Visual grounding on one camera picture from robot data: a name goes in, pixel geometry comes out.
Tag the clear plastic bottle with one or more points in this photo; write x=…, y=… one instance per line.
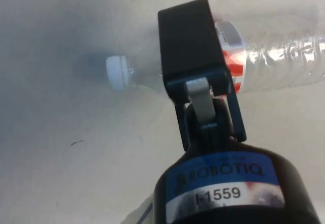
x=274, y=59

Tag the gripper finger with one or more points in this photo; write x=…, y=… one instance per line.
x=188, y=43

